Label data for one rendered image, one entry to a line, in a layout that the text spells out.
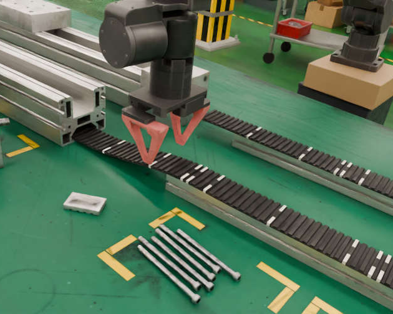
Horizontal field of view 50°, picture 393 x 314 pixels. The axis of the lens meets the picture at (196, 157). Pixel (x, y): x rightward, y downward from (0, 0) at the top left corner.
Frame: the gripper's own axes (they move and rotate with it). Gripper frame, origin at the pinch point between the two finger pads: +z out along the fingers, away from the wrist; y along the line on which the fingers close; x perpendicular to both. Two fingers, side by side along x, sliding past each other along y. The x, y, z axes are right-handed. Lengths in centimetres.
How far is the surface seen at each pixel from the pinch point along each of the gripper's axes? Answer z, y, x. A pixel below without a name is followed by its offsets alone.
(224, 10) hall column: 51, -312, -173
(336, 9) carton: 60, -500, -126
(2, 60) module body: -0.6, -3.1, -44.2
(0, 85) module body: -0.5, 4.4, -33.7
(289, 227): 2.2, 1.1, 21.4
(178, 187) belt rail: 4.5, 1.4, 4.0
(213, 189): 2.2, 1.0, 9.6
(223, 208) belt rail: 3.5, 2.1, 12.3
